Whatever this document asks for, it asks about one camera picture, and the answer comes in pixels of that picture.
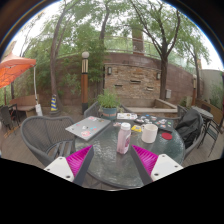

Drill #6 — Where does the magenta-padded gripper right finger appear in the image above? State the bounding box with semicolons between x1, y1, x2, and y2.
129;144;184;186

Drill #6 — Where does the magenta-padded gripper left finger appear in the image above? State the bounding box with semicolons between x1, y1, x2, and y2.
43;145;96;187

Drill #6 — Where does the pink drink bottle white cap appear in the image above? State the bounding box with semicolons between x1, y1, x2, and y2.
116;122;132;155

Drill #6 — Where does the white mug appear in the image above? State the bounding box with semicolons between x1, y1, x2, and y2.
141;123;159;144

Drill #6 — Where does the flat round red coaster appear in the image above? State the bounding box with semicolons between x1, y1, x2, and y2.
161;132;174;141

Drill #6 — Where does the silver laptop with stickers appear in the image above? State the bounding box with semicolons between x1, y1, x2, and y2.
65;115;112;142

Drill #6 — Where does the yellow card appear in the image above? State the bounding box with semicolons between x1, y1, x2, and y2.
130;124;143;133

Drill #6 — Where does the black laptop with stickers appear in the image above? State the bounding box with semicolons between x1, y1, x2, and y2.
134;114;175;133

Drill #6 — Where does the white sticker sheet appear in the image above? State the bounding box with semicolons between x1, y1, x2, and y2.
116;112;138;121

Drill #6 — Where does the black jacket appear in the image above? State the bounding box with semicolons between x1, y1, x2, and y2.
175;108;203;149

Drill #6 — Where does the blue yellow striped cone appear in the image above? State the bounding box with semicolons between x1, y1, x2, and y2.
49;94;59;113

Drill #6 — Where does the white tent weight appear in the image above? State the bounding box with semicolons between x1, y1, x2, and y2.
34;103;44;117

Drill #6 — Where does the potted green plant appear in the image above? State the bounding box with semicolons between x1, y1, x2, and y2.
96;89;122;121

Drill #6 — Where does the wooden bench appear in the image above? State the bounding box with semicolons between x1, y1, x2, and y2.
9;94;40;114

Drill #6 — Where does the dark wicker chair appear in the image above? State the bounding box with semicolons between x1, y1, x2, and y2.
0;103;19;133

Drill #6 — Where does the orange canopy tent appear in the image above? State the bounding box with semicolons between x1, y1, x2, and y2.
0;51;37;90

